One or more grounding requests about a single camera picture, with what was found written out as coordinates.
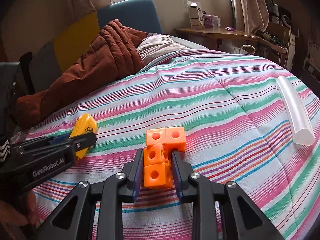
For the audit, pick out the purple small box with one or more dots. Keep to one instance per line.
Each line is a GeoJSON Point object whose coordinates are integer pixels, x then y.
{"type": "Point", "coordinates": [208, 21]}

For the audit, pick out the translucent white tube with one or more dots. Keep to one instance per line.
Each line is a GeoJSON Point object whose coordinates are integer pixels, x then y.
{"type": "Point", "coordinates": [301, 128]}

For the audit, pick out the pink curtain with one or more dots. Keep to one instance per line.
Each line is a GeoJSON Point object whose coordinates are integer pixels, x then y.
{"type": "Point", "coordinates": [250, 16]}

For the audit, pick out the person's left hand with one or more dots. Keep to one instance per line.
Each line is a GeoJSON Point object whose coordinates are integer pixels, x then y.
{"type": "Point", "coordinates": [11, 219]}

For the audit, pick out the yellow orange plastic tool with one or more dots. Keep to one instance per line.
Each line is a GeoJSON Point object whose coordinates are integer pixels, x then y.
{"type": "Point", "coordinates": [85, 124]}

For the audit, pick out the white carton box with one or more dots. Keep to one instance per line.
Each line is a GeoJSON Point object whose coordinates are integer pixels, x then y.
{"type": "Point", "coordinates": [195, 15]}

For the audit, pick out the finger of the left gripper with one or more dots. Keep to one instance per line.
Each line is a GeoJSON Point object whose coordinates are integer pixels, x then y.
{"type": "Point", "coordinates": [85, 140]}
{"type": "Point", "coordinates": [60, 138]}

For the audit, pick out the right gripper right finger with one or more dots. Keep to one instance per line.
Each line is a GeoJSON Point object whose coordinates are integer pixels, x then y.
{"type": "Point", "coordinates": [180, 172]}

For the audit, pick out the striped bed cover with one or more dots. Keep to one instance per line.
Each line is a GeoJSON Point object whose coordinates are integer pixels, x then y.
{"type": "Point", "coordinates": [236, 127]}

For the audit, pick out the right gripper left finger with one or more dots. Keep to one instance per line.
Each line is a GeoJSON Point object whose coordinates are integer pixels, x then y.
{"type": "Point", "coordinates": [134, 177]}

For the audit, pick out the rust brown quilted blanket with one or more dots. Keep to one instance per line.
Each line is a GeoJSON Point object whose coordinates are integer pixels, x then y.
{"type": "Point", "coordinates": [111, 56]}

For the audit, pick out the grey yellow blue headboard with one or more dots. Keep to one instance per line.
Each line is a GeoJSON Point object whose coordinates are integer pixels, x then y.
{"type": "Point", "coordinates": [39, 70]}

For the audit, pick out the orange linked cubes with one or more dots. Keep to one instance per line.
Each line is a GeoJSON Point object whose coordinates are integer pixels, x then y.
{"type": "Point", "coordinates": [157, 156]}

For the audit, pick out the white pillow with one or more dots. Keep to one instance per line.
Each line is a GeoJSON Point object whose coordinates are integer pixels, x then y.
{"type": "Point", "coordinates": [156, 45]}

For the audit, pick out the wooden side table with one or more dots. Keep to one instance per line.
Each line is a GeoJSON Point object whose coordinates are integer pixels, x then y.
{"type": "Point", "coordinates": [216, 35]}

